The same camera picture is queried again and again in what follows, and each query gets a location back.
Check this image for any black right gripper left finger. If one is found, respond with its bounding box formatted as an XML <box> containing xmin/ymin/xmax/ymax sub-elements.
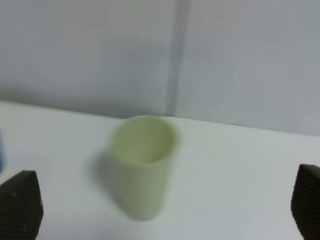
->
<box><xmin>0</xmin><ymin>170</ymin><xmax>44</xmax><ymax>240</ymax></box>

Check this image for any pale yellow plastic cup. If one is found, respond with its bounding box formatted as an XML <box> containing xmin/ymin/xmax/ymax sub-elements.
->
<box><xmin>107</xmin><ymin>115</ymin><xmax>179</xmax><ymax>221</ymax></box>

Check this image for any white cup with blue sleeve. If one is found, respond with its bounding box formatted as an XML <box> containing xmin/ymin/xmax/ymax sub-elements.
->
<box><xmin>0</xmin><ymin>132</ymin><xmax>7</xmax><ymax>173</ymax></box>

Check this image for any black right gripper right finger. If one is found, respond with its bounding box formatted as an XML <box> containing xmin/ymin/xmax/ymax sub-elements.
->
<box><xmin>290</xmin><ymin>164</ymin><xmax>320</xmax><ymax>240</ymax></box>

